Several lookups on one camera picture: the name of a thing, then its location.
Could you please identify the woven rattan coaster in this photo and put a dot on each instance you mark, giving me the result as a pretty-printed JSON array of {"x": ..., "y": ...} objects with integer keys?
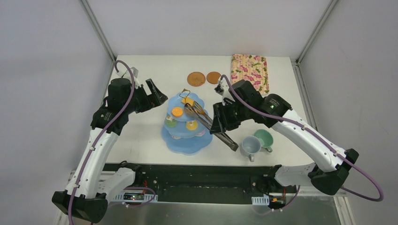
[{"x": 196, "y": 79}]

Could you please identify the grey-blue ceramic mug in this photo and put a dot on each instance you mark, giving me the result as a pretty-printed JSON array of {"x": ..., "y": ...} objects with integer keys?
[{"x": 250, "y": 146}]

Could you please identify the floral serving tray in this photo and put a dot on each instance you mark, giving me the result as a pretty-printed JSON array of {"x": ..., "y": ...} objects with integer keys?
[{"x": 252, "y": 68}]

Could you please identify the orange square biscuit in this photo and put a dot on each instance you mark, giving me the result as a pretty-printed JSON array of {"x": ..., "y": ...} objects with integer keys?
[{"x": 187, "y": 100}]

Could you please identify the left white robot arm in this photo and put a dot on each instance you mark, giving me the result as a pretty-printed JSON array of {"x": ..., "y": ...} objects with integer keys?
[{"x": 85, "y": 197}]

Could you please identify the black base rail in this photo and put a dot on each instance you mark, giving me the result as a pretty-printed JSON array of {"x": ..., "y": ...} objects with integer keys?
[{"x": 205, "y": 183}]

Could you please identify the smooth wooden coaster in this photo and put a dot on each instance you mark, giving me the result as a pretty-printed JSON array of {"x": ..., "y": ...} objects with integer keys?
[{"x": 213, "y": 77}]

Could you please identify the green cupcake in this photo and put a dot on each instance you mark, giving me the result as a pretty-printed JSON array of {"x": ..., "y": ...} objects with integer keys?
[{"x": 170, "y": 122}]

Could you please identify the blue three-tier cake stand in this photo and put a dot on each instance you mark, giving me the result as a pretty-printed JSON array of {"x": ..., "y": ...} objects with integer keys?
[{"x": 179, "y": 139}]

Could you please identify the metal serving tongs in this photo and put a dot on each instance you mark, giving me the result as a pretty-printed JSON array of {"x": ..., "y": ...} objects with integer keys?
[{"x": 207, "y": 122}]

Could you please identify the yellow frosted donut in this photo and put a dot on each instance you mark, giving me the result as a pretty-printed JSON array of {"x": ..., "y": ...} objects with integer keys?
[{"x": 191, "y": 125}]

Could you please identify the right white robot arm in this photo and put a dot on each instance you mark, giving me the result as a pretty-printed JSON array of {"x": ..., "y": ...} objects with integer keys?
[{"x": 331, "y": 164}]

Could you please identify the green ceramic cup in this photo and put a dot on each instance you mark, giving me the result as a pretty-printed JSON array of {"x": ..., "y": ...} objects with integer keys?
[{"x": 265, "y": 138}]

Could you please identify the orange round biscuit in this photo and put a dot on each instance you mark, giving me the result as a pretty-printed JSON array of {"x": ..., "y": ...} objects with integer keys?
[
  {"x": 199, "y": 109},
  {"x": 177, "y": 112}
]

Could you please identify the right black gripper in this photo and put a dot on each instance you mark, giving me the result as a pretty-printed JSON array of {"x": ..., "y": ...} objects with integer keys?
[{"x": 225, "y": 116}]

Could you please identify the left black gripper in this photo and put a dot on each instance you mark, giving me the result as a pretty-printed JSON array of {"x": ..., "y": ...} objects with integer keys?
[{"x": 148, "y": 96}]

